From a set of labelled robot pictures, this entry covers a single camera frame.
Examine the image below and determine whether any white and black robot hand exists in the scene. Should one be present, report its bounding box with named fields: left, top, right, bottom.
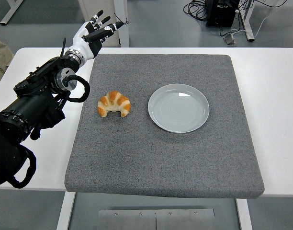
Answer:
left=72, top=9, right=129, bottom=60

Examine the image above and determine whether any golden croissant bread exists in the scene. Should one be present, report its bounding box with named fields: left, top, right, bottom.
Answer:
left=97, top=91, right=132, bottom=118

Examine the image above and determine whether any round grey plate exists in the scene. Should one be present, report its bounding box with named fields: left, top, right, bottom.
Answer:
left=147, top=83, right=210, bottom=134

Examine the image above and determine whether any white cabinet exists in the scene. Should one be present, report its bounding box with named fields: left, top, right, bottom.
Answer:
left=78, top=0, right=130, bottom=48

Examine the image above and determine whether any person in beige trousers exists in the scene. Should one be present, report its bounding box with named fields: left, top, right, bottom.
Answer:
left=0, top=28, right=15, bottom=93

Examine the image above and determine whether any grey felt mat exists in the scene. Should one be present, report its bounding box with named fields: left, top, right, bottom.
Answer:
left=64, top=53, right=265, bottom=199

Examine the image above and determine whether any black computer tower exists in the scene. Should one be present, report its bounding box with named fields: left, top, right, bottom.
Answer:
left=205, top=0, right=240, bottom=27

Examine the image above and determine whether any small grey floor pedal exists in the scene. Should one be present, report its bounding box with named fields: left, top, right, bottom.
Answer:
left=223, top=32, right=237, bottom=46

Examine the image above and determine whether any white desk leg with foot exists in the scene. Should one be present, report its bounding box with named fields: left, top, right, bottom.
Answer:
left=238, top=0, right=255, bottom=43

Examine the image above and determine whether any white table leg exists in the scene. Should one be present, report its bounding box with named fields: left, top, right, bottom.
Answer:
left=56, top=191, right=76, bottom=230
left=236, top=198, right=253, bottom=230

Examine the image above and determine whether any thin black hanging cable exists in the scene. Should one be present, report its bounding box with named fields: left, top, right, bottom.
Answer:
left=113, top=11, right=130, bottom=27

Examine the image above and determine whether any white desk leg frame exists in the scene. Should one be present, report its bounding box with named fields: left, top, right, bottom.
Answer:
left=0, top=0, right=24, bottom=26

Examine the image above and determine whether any black cable bundle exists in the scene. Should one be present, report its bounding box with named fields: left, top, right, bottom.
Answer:
left=183, top=0, right=209, bottom=23

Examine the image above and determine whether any long white floor cable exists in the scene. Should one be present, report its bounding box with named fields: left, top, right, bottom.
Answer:
left=231, top=0, right=288, bottom=39

